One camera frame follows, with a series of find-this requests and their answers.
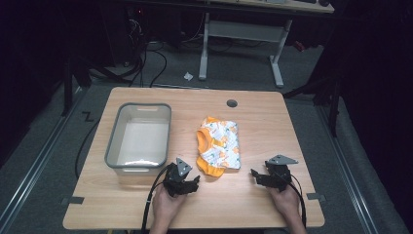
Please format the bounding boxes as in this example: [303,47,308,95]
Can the person's right hand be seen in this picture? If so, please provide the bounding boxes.
[267,184,302,220]

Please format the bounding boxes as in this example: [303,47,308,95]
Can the wooden desk white metal frame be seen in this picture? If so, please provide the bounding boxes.
[197,0,336,89]

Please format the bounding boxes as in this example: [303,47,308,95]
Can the metal floor rail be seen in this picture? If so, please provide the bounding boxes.
[316,105,381,234]
[0,86,86,230]

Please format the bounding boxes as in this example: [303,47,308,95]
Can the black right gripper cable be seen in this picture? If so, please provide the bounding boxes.
[287,175,308,229]

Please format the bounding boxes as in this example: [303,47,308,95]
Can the black tripod stand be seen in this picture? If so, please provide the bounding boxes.
[282,72,344,138]

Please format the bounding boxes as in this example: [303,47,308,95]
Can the orange patterned garment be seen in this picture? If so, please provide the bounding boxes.
[195,116,243,178]

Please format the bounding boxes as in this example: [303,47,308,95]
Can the person's left hand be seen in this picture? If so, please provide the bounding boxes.
[151,184,188,227]

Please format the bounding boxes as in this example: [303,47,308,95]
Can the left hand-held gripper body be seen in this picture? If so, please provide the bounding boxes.
[162,157,196,198]

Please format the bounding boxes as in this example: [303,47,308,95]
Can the black metal stand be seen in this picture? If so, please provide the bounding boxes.
[59,57,132,118]

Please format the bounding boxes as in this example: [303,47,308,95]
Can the bundle of black floor cables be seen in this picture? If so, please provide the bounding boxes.
[123,8,169,89]

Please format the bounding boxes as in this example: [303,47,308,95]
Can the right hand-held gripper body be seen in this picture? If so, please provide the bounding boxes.
[258,154,299,192]

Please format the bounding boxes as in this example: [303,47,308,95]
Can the grey tape strip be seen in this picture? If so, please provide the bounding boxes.
[60,196,85,207]
[306,192,327,202]

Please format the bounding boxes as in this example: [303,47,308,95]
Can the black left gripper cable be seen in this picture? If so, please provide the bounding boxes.
[140,165,170,234]

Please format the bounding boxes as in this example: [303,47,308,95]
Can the white plastic bin grey rim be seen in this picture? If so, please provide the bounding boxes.
[103,102,172,177]

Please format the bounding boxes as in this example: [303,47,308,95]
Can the thin black floor cable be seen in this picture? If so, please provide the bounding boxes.
[74,118,102,180]

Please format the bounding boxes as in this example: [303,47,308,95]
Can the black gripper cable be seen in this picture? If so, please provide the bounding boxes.
[140,165,170,234]
[287,175,308,229]

